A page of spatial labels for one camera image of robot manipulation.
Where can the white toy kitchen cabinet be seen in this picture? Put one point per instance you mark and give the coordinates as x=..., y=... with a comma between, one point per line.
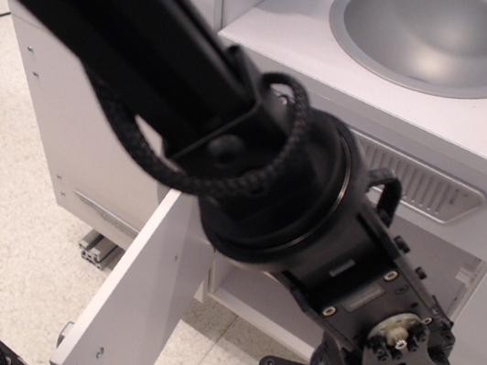
x=335, y=127

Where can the silver vent grille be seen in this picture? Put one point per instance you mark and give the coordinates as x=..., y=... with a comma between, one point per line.
x=426, y=189

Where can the silver emblem badge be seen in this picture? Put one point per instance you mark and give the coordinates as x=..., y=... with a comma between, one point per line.
x=108, y=216

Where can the silver sink bowl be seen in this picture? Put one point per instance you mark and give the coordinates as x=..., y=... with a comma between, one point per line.
x=437, y=47

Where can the silver door handle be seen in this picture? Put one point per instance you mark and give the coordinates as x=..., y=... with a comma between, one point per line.
x=64, y=332

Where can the aluminium extrusion rail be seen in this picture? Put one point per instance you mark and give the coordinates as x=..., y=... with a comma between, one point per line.
x=98, y=250

